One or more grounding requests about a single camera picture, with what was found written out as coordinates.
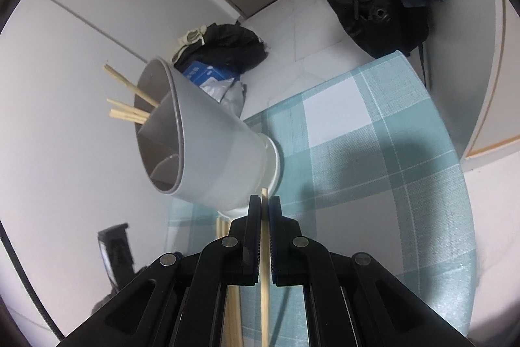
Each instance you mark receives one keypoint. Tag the white board with wooden edge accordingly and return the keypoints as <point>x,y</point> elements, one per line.
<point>503,107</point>

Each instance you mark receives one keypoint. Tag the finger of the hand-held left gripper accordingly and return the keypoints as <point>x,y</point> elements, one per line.
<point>120,253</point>

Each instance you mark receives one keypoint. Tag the wooden chopstick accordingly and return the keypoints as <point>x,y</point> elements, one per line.
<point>128,106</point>
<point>130,83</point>
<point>265,300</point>
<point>128,116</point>

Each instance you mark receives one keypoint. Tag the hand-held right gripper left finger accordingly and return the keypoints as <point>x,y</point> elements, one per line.
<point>252,233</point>

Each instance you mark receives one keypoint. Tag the blue cardboard box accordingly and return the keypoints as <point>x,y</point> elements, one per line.
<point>199,72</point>

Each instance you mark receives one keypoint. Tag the black clothes pile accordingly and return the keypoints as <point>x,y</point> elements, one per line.
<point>231,42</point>

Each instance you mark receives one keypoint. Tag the large grey plastic parcel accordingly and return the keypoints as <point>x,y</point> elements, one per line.
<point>236,101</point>

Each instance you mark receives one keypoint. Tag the pile of wooden chopsticks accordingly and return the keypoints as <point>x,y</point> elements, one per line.
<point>233,314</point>

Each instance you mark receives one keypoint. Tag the small grey plastic parcel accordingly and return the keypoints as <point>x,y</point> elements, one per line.
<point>215,89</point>

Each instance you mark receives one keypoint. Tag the cream knitted garment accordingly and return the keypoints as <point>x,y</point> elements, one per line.
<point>189,36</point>

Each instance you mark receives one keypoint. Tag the white utensil holder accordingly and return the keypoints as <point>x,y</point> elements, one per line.
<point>219,152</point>

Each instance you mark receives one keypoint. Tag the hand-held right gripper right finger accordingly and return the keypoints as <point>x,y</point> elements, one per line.
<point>276,233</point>

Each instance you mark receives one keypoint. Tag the teal checked tablecloth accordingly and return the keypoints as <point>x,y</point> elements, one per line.
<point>365,127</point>

